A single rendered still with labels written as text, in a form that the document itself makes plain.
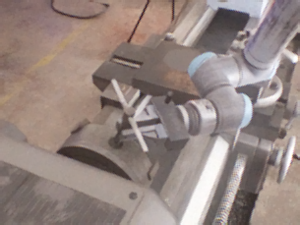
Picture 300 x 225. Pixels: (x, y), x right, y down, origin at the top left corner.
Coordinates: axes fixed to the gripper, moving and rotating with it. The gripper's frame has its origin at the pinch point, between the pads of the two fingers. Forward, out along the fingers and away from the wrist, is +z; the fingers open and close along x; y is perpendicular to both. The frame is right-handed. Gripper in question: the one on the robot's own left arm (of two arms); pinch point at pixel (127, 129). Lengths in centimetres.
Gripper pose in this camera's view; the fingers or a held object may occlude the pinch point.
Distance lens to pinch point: 90.4
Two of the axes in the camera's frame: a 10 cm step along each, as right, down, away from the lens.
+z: -9.0, 1.3, -4.1
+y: 2.6, -6.0, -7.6
